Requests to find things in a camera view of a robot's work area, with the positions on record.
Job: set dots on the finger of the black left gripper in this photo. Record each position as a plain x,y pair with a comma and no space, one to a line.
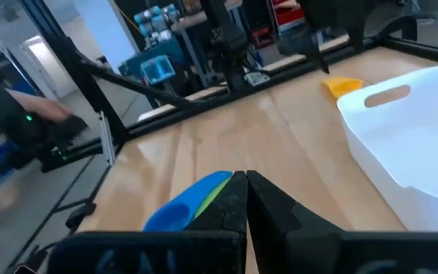
357,36
318,51

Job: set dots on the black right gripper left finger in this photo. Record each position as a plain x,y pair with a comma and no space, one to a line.
226,209

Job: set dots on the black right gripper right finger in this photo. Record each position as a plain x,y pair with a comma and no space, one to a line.
280,236

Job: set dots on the green measuring cup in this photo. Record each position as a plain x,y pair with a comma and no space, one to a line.
213,196

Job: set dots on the yellow measuring cup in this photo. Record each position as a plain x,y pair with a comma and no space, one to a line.
342,86

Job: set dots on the blue measuring cup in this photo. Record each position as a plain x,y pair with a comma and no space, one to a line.
181,209

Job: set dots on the light blue robot arm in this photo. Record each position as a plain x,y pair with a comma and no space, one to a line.
154,23

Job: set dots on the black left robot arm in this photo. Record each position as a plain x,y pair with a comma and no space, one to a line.
226,38

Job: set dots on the white plastic basket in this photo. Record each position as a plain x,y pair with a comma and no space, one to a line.
413,152

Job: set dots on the red tool cabinet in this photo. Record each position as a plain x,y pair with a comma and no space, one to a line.
291,17

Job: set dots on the aluminium profile bar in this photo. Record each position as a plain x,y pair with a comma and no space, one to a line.
106,139

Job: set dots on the blue plastic box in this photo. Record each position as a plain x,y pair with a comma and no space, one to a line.
158,70

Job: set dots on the person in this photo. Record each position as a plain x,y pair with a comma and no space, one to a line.
36,104

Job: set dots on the silver metal bracket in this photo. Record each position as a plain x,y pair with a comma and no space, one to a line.
257,78

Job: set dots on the black table frame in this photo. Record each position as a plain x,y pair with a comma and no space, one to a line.
70,57

